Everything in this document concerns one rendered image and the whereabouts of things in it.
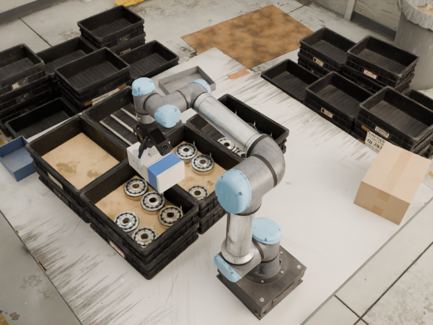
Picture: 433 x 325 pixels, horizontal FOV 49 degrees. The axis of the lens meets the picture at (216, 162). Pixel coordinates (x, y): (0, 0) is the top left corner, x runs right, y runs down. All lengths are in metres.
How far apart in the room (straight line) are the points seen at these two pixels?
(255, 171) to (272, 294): 0.65
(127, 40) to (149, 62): 0.23
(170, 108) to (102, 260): 0.81
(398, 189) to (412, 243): 1.00
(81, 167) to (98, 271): 0.49
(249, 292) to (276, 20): 3.41
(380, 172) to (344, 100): 1.19
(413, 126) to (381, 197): 1.00
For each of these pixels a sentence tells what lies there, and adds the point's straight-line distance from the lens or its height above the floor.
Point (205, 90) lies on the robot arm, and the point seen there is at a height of 1.43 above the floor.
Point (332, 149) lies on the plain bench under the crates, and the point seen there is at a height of 0.70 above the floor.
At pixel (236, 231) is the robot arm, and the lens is 1.48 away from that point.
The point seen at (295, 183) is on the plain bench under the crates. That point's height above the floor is 0.70.
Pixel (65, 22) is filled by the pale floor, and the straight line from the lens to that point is 4.92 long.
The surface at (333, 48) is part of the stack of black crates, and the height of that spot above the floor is 0.38.
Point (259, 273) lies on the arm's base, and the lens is 1.85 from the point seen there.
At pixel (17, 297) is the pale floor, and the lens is 2.91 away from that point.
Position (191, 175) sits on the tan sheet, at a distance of 2.12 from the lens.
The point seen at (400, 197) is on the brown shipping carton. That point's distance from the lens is 2.16.
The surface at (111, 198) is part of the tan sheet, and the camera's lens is 2.07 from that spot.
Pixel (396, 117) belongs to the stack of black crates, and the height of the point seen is 0.49.
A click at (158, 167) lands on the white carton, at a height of 1.13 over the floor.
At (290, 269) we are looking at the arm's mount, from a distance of 1.89.
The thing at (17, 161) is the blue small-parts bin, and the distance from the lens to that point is 2.52.
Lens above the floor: 2.42
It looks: 47 degrees down
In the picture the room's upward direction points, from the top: 1 degrees clockwise
